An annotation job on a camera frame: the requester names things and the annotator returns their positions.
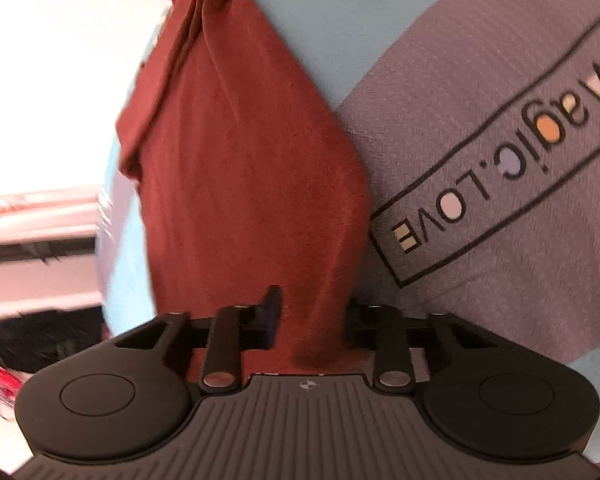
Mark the dark cloth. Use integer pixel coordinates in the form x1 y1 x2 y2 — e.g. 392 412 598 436
0 309 112 374

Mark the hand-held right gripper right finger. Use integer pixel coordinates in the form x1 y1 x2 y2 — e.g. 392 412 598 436
345 300 487 391

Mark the maroon long-sleeve sweater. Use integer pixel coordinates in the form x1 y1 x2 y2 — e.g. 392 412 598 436
117 0 374 378

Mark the blue grey printed bed sheet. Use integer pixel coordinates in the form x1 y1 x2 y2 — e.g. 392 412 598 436
94 0 600 378

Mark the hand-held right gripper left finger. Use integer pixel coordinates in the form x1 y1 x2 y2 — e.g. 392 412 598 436
111 285 284 391

